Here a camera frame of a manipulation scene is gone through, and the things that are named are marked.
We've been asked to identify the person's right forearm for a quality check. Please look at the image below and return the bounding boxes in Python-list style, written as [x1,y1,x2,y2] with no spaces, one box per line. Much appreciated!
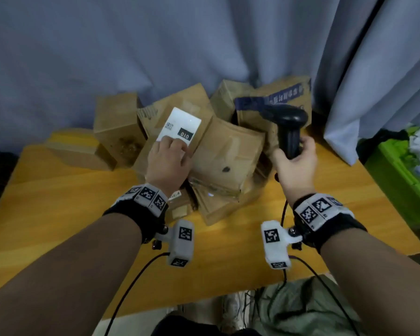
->
[320,228,420,336]

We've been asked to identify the black scanner cable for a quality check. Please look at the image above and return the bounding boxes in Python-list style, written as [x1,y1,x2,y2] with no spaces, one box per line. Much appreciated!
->
[243,173,290,326]

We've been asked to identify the person's left forearm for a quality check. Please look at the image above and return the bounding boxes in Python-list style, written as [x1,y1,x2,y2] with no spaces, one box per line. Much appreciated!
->
[0,213,143,336]

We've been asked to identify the black wristband with marker tags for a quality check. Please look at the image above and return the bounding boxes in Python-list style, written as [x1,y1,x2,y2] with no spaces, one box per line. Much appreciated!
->
[102,183,170,245]
[292,193,368,254]

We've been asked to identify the person's black garment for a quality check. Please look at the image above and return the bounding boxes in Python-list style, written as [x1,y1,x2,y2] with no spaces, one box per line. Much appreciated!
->
[150,313,263,336]

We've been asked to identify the green plastic crate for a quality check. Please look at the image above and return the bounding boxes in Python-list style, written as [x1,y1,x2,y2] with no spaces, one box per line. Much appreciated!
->
[365,126,420,228]

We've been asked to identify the person's white shoe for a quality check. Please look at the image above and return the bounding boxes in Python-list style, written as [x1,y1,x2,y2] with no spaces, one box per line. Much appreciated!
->
[218,292,247,333]

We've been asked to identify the person's left hand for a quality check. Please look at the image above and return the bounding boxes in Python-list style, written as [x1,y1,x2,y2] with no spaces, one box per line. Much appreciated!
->
[144,135,194,199]

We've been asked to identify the pile of unsorted cardboard parcels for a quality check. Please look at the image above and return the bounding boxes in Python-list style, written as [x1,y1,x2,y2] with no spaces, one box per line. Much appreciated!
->
[164,76,313,227]

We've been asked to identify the yellow taped labelled cardboard box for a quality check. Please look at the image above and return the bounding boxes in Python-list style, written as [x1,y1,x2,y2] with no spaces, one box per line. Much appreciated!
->
[44,128,117,172]

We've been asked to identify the black camera cable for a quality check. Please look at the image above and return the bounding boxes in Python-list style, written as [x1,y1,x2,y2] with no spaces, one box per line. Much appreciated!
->
[104,252,171,336]
[287,254,360,336]

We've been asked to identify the person's right hand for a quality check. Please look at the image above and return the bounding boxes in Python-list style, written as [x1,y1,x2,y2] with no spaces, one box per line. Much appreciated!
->
[271,135,318,207]

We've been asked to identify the black barcode scanner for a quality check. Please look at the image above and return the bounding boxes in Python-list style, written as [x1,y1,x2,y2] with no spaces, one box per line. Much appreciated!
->
[260,104,309,161]

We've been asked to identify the scanned 010 parcel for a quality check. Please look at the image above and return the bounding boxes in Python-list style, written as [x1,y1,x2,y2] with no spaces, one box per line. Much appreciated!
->
[133,101,216,179]

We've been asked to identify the person's olive green trousers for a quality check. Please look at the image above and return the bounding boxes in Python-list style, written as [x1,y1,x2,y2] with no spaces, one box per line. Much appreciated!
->
[246,274,366,336]

